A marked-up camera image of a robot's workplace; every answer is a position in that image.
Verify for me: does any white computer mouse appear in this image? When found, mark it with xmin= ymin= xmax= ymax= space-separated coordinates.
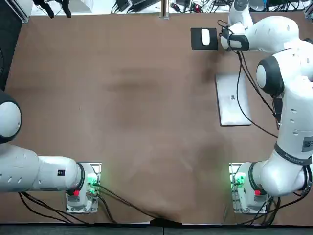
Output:
xmin=201 ymin=28 xmax=211 ymax=46

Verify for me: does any green terminal connector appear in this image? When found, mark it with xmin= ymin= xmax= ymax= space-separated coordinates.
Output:
xmin=87 ymin=175 xmax=100 ymax=190
xmin=233 ymin=175 xmax=245 ymax=188

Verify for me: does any black base power cable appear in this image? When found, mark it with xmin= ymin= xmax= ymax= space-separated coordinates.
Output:
xmin=18 ymin=192 xmax=118 ymax=225
xmin=96 ymin=183 xmax=183 ymax=225
xmin=234 ymin=188 xmax=313 ymax=227

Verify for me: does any black power adapter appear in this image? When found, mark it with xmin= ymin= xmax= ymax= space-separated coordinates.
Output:
xmin=114 ymin=0 xmax=131 ymax=12

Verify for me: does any grey flat power brick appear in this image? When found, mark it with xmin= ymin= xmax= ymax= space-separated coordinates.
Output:
xmin=129 ymin=0 xmax=159 ymax=7

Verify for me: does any grey laptop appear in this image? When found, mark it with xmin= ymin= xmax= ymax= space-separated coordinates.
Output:
xmin=215 ymin=72 xmax=252 ymax=127

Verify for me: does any black mouse pad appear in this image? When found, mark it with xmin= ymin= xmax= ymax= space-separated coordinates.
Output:
xmin=190 ymin=27 xmax=219 ymax=51

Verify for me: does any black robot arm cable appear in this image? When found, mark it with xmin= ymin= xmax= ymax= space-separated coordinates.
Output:
xmin=241 ymin=51 xmax=281 ymax=123
xmin=217 ymin=19 xmax=282 ymax=138

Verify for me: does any aluminium extrusion post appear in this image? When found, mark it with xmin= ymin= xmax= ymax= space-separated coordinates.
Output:
xmin=159 ymin=0 xmax=170 ymax=19
xmin=14 ymin=0 xmax=34 ymax=24

